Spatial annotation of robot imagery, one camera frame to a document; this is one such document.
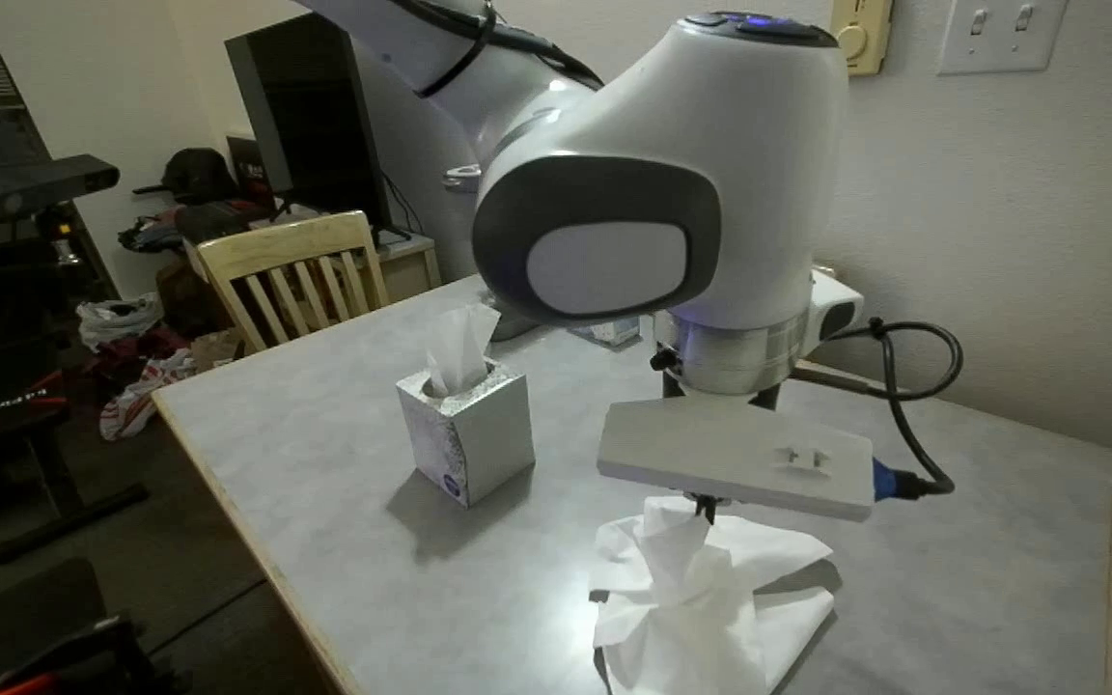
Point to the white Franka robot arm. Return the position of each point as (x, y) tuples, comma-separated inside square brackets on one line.
[(659, 166)]

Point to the beige wall thermostat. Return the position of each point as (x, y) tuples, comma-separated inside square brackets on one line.
[(868, 31)]

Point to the white cube tissue box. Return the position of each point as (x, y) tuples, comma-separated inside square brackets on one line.
[(480, 439)]

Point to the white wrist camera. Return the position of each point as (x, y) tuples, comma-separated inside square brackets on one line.
[(734, 456)]

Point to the black camera bar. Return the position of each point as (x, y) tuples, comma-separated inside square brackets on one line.
[(35, 179)]

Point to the white wipe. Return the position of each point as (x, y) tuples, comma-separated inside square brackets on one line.
[(791, 604), (464, 343), (686, 582)]

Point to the black monitor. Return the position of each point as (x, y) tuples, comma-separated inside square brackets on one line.
[(307, 116)]

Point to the white light switch plate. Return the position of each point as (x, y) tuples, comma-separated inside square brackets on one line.
[(1006, 31)]

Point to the pale wood slatted chair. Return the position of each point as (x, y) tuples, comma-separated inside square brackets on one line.
[(291, 251)]

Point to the black stand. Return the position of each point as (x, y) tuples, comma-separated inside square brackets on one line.
[(16, 388)]

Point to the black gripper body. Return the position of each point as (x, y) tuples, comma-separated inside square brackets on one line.
[(771, 395)]

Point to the crumpled white wipe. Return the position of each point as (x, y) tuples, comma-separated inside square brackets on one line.
[(791, 604)]

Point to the black cap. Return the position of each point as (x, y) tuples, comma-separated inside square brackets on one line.
[(193, 177)]

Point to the pile of clothes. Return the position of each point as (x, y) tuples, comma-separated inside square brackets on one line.
[(163, 373)]

